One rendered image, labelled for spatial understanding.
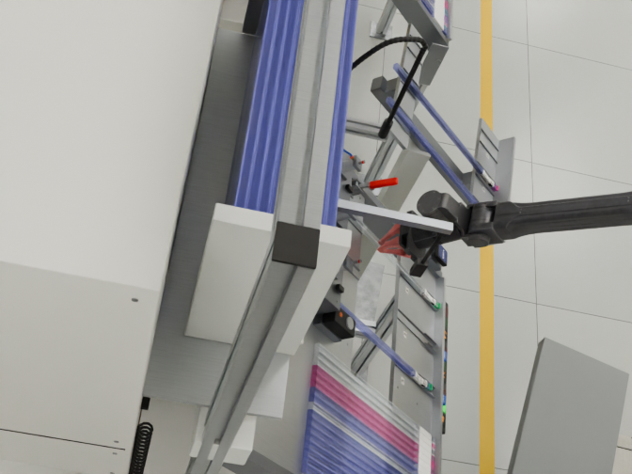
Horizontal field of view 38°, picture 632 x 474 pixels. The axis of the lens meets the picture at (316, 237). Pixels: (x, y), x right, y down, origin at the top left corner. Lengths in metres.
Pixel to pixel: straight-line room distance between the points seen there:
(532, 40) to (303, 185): 3.17
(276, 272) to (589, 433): 1.67
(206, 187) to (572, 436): 1.27
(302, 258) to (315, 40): 0.26
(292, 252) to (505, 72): 3.04
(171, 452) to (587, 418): 1.03
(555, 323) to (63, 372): 2.26
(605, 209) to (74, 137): 1.03
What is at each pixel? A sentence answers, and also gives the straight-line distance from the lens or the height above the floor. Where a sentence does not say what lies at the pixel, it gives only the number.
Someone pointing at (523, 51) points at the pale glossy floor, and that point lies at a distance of 3.92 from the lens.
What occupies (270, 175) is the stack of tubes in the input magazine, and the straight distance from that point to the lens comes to 1.14.
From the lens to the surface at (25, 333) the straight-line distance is 1.14.
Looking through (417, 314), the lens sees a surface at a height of 0.79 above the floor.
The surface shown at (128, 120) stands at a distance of 1.09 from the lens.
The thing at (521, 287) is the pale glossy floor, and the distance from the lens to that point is 3.25.
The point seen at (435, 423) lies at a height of 0.73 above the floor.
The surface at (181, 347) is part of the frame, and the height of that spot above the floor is 1.39.
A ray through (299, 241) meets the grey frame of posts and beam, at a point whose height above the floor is 1.90.
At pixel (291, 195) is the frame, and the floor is 1.90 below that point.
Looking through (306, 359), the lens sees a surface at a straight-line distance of 1.65.
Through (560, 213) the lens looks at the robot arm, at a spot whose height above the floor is 1.26.
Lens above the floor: 2.59
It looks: 57 degrees down
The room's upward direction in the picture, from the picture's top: 24 degrees clockwise
